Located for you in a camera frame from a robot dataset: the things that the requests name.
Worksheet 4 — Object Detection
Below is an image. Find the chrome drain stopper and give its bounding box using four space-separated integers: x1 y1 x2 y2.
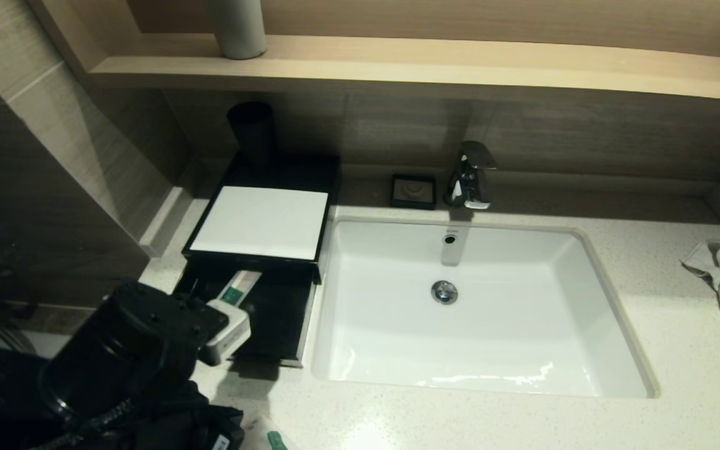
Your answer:
431 280 459 306

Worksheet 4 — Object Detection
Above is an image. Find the light wooden wall shelf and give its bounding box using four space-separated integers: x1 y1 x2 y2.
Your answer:
88 34 720 105

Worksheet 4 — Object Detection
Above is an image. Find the black cup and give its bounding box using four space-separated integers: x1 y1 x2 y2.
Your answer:
227 102 276 164

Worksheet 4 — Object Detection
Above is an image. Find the beige grey green-label packet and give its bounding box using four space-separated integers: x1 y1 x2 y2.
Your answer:
213 269 264 310

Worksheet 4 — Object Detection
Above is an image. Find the black tray with white liner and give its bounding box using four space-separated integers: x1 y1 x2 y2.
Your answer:
171 259 318 368

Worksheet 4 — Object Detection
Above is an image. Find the white ceramic sink basin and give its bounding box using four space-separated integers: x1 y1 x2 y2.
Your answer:
311 216 659 399

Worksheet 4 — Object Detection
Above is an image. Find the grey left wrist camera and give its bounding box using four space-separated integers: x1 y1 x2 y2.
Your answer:
197 299 253 367

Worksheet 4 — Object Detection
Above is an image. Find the chrome faucet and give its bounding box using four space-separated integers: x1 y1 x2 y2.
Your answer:
444 141 498 211

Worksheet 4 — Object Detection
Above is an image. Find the clear green-print packet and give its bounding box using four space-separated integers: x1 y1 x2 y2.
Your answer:
241 416 298 450

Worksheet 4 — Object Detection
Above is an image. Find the grey cylindrical cup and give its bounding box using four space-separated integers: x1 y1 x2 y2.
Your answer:
205 0 268 61

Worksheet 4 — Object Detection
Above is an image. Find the black square soap dish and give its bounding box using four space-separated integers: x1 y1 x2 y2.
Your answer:
389 174 438 211

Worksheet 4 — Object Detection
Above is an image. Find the black amenity box housing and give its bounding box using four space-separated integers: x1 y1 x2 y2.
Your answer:
182 153 342 285

